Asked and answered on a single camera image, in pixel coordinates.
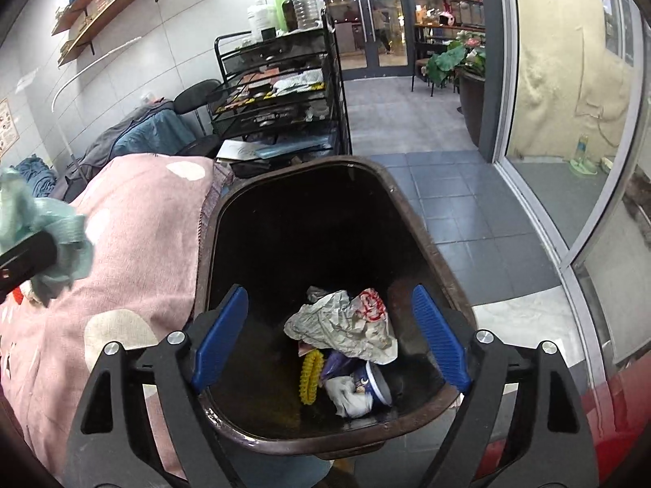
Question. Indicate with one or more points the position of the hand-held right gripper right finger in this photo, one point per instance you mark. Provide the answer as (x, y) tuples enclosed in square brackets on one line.
[(440, 345)]

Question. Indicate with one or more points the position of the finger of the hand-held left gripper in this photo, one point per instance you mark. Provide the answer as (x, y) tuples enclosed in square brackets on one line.
[(28, 259)]

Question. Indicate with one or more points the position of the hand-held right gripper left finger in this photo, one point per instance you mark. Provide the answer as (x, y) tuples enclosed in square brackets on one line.
[(218, 345)]

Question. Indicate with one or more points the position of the teal cloth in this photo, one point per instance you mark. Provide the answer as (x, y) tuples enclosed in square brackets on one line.
[(56, 223)]

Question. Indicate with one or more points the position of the purple plastic bag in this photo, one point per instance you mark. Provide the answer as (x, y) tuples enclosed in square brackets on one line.
[(335, 363)]

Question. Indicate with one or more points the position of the paper bag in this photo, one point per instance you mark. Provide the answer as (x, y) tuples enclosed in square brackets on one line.
[(335, 325)]

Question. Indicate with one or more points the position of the white tissue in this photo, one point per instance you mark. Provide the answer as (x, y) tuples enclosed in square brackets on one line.
[(343, 396)]

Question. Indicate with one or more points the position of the dark brown trash bin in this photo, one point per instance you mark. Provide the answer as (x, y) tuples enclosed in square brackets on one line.
[(305, 223)]

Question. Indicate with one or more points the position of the blue bedding pile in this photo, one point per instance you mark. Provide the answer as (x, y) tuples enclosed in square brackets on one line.
[(38, 175)]

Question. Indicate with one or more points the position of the red glossy object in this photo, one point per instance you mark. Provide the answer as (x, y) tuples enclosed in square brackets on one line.
[(610, 417)]

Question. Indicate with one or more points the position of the papers on cart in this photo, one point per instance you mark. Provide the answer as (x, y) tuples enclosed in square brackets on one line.
[(239, 150)]

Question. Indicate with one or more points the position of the white curved tube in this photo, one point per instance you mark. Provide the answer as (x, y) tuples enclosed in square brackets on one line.
[(101, 54)]

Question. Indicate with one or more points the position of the black chair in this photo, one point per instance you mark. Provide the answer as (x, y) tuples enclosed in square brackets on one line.
[(196, 94)]

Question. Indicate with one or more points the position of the dark plant pot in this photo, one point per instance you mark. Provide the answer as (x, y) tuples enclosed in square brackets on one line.
[(470, 106)]

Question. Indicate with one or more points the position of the small bottle behind glass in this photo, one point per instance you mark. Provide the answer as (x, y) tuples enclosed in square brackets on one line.
[(583, 150)]

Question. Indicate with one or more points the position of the black trolley cart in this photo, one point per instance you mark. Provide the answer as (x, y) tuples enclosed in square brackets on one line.
[(274, 106)]

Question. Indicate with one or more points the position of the wooden stool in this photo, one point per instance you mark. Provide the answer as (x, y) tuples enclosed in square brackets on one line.
[(421, 63)]

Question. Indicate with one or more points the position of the green leafy plant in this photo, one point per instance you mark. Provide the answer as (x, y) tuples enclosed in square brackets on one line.
[(447, 61)]

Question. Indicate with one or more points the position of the white helmet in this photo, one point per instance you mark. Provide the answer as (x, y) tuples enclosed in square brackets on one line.
[(446, 18)]

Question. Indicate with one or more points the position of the short white pump bottle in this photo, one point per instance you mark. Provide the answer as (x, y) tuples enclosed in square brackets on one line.
[(262, 18)]

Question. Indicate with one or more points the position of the glass double door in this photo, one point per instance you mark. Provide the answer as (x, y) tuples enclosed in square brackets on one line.
[(356, 20)]

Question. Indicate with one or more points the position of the dark bottle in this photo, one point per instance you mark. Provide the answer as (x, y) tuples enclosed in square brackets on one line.
[(290, 14)]

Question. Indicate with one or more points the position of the green bottle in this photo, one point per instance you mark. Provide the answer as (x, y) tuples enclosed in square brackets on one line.
[(281, 5)]

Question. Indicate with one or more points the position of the clear plastic bottle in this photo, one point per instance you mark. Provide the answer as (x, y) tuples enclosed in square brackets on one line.
[(307, 5)]

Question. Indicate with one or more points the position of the wall poster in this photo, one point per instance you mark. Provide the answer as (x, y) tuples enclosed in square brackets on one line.
[(7, 129)]

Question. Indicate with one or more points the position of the wooden wall shelf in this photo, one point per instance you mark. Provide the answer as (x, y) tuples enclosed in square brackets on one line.
[(122, 7), (84, 2)]

